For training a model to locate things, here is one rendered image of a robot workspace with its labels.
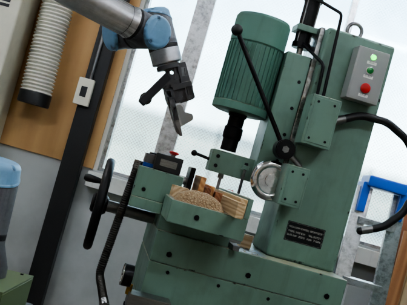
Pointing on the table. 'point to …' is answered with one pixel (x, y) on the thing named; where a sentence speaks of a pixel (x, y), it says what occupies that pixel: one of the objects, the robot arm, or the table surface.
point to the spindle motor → (238, 65)
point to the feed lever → (286, 149)
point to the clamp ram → (189, 177)
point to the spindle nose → (232, 132)
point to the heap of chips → (199, 200)
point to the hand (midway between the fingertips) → (177, 132)
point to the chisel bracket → (228, 164)
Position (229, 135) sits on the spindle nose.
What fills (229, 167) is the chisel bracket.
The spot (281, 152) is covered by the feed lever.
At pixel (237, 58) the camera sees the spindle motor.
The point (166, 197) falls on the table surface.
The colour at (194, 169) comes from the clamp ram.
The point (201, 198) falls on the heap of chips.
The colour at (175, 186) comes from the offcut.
